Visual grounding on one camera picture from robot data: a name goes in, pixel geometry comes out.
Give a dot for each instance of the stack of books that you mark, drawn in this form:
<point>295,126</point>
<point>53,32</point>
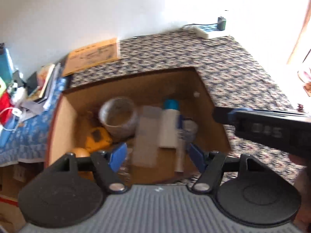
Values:
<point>40,88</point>

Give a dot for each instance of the brown cardboard box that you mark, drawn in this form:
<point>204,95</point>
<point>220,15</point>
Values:
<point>77,113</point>

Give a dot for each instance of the white tape roll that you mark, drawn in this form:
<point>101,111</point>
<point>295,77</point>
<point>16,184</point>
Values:
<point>119,116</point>

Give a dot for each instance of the yellow book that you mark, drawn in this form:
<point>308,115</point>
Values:
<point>92,55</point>

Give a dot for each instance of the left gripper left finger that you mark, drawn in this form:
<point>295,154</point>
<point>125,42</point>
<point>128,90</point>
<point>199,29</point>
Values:
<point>104,166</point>

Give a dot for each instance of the white plush toy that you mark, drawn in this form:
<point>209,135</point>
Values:
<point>17,94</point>

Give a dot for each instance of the orange round fruit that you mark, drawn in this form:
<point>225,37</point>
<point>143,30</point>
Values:
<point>80,152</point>

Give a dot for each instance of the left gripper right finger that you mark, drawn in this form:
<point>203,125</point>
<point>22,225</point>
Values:
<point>212,166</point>

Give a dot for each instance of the floral patterned table cloth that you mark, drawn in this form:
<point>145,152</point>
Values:
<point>231,75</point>

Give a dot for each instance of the yellow tape measure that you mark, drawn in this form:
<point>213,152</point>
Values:
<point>97,139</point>

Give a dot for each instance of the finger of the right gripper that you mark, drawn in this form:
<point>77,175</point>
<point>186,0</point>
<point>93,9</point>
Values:
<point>228,116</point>

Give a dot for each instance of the white bottle blue cap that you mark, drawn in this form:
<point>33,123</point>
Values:
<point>169,123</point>

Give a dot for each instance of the white power strip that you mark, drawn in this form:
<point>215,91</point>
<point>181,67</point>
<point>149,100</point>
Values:
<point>208,31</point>

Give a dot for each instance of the black power adapter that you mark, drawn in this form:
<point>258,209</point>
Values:
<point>221,24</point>

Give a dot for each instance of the blue patterned cloth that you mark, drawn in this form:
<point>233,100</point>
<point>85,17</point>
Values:
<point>28,144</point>

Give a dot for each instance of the red cloth item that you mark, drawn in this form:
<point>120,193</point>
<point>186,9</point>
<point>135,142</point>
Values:
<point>5,108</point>

